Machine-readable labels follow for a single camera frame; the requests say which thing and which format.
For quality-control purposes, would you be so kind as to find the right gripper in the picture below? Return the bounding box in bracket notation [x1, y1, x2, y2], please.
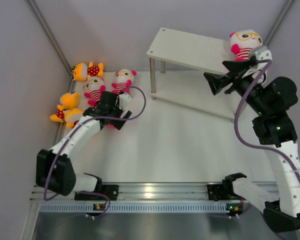
[203, 59, 269, 115]

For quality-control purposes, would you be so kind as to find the pink panda plush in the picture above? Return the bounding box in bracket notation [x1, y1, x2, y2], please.
[111, 69, 137, 95]
[104, 123, 116, 129]
[83, 76, 106, 107]
[229, 29, 263, 62]

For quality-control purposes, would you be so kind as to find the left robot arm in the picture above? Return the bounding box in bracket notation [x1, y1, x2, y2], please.
[35, 91, 132, 200]

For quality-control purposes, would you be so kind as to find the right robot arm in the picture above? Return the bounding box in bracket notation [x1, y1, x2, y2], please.
[203, 57, 300, 233]

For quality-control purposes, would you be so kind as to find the white two-tier shelf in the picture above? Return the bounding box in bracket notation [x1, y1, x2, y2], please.
[147, 27, 241, 121]

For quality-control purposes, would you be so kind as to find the orange plush left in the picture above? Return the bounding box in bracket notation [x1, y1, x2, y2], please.
[49, 91, 84, 129]

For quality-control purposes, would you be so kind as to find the orange plush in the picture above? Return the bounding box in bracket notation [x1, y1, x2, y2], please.
[70, 61, 104, 82]
[49, 91, 84, 129]

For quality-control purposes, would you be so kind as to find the orange plush rear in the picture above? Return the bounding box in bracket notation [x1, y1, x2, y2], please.
[70, 61, 104, 82]

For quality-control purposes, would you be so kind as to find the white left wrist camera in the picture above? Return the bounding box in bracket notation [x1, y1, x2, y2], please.
[118, 92, 132, 110]

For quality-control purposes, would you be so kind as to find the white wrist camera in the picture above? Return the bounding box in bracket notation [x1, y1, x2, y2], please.
[118, 92, 132, 110]
[248, 45, 273, 61]

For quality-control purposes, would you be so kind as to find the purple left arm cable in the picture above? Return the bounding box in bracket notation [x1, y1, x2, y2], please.
[43, 86, 147, 220]

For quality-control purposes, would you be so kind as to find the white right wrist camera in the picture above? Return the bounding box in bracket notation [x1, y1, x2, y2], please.
[248, 45, 273, 61]

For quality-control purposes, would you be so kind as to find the aluminium left frame rail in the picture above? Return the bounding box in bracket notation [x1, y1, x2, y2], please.
[43, 79, 77, 183]

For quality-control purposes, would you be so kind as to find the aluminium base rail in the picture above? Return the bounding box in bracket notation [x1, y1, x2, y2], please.
[29, 181, 279, 203]

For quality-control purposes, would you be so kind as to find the white slotted cable duct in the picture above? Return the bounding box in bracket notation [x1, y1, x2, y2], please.
[38, 202, 231, 214]

